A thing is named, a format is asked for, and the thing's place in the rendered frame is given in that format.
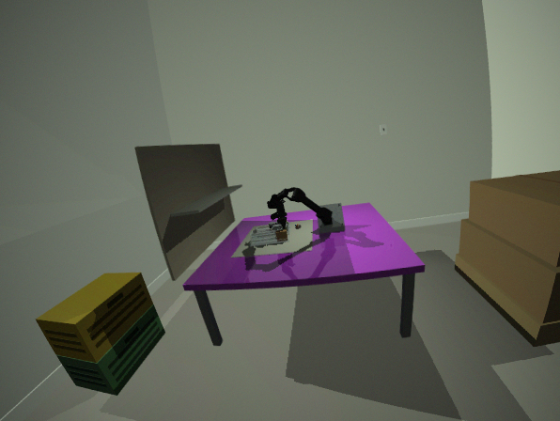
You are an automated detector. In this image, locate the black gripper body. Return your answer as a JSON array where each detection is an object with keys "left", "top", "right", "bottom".
[{"left": 277, "top": 208, "right": 287, "bottom": 224}]

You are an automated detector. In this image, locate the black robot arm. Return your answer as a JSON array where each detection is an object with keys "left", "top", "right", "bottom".
[{"left": 267, "top": 187, "right": 333, "bottom": 226}]

